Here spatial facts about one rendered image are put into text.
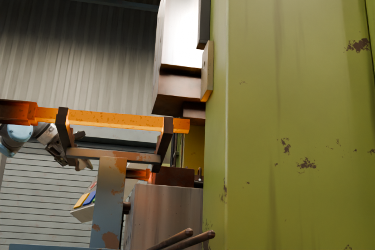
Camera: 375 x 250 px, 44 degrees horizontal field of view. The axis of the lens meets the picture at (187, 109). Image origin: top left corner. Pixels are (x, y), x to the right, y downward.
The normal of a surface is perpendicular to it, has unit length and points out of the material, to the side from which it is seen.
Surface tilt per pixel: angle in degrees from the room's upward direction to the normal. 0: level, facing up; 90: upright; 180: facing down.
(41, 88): 90
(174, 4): 90
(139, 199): 90
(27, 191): 90
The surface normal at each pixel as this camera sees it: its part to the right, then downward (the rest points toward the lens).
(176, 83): 0.18, -0.36
